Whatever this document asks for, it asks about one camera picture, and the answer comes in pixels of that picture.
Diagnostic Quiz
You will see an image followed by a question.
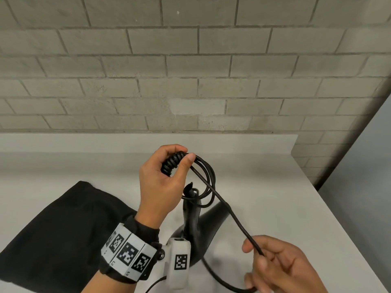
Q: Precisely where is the person's left hand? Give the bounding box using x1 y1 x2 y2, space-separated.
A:
134 144 197 230

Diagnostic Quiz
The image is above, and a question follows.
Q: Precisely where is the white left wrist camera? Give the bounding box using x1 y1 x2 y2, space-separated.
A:
163 238 191 288

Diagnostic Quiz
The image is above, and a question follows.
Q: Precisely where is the person's right hand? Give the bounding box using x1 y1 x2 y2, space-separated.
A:
242 235 329 293

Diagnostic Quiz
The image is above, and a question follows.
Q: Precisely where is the black power cord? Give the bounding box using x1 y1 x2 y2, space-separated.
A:
145 151 266 293

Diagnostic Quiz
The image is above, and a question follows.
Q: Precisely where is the person's left forearm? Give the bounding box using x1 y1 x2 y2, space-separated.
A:
80 270 146 293

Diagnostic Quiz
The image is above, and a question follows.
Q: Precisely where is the black cloth drawstring bag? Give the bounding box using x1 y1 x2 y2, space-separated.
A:
0 180 137 293

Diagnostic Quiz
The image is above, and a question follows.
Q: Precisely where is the black hair dryer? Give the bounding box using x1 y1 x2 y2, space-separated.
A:
169 182 230 266

